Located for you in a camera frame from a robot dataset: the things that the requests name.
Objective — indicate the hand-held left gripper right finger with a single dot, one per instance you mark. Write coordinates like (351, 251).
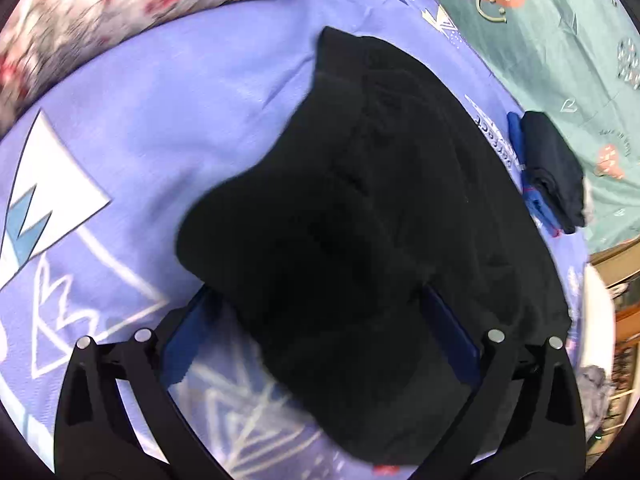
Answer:
(452, 332)

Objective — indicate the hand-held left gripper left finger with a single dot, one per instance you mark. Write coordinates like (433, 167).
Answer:
(184, 342)

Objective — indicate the black pants with smiley patch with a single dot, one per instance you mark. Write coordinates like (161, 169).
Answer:
(350, 210)

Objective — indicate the folded navy pants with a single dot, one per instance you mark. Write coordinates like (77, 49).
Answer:
(550, 170)

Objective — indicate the folded blue pants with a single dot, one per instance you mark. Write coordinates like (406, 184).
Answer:
(514, 135)

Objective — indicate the white textured pillow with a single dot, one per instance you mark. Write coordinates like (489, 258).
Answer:
(597, 310)

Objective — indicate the grey cloth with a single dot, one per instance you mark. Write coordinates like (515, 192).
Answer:
(596, 392)

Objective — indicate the purple printed bedsheet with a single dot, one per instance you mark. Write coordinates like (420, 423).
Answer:
(150, 135)

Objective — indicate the teal heart print sheet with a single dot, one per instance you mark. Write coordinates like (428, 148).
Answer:
(550, 50)

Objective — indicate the floral bolster pillow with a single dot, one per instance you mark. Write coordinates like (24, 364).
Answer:
(75, 20)

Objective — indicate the wooden bed frame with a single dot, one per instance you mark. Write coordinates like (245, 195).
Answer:
(617, 257)

